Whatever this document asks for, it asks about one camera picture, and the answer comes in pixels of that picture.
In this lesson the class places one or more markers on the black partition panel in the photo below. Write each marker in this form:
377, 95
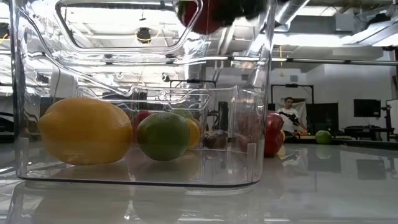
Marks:
323, 115

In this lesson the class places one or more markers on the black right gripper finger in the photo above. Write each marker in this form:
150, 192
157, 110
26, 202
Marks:
245, 9

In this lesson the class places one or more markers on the black stand frame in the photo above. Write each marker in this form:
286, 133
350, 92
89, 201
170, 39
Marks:
292, 85

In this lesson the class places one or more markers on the red bell pepper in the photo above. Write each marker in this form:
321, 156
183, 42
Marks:
273, 133

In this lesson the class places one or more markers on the white hanging cloth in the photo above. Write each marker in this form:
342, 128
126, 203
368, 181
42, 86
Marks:
301, 107

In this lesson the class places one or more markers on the person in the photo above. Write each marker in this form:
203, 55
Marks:
287, 119

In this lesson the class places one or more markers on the green lime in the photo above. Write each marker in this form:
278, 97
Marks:
323, 137
163, 137

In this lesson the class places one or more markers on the black monitor screen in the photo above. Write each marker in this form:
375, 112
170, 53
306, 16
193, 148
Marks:
367, 108

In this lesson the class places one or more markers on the overhead camera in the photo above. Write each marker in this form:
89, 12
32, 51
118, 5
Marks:
143, 35

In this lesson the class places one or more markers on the silver ceiling duct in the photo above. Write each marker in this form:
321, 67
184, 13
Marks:
289, 11

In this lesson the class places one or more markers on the small black robot arm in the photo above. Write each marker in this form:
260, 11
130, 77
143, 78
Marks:
292, 117

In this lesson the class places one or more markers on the large orange lemon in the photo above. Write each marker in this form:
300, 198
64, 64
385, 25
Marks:
84, 130

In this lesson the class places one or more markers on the black tripod device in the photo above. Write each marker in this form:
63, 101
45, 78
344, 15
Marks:
388, 118

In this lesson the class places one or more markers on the low black desk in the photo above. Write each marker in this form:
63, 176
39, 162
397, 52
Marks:
363, 129

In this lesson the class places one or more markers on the clear plastic bin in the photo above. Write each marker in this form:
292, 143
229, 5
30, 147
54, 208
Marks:
186, 96
140, 174

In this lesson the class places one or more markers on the horizontal metal bar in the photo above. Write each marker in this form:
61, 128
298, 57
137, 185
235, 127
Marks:
342, 62

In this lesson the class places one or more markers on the black table edge frame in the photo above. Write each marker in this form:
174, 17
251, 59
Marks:
357, 143

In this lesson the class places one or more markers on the yellow round produce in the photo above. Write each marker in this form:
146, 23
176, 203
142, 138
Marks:
194, 133

